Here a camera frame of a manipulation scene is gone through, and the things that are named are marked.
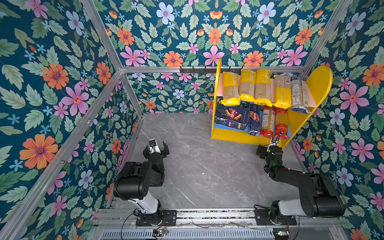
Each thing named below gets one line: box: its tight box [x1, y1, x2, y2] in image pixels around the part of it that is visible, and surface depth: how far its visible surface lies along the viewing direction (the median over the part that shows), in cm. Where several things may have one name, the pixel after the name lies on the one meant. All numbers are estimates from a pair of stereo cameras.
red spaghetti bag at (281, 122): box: [274, 107, 289, 141], surface depth 94 cm
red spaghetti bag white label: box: [262, 110, 275, 132], surface depth 97 cm
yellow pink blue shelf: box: [212, 58, 334, 149], surface depth 79 cm
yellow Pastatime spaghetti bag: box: [239, 69, 257, 102], surface depth 76 cm
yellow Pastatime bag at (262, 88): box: [254, 68, 273, 108], surface depth 74 cm
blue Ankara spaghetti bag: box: [291, 79, 310, 115], surface depth 70 cm
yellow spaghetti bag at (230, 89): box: [220, 71, 241, 106], surface depth 73 cm
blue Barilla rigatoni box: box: [215, 104, 250, 131], surface depth 93 cm
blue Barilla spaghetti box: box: [249, 103, 261, 137], surface depth 94 cm
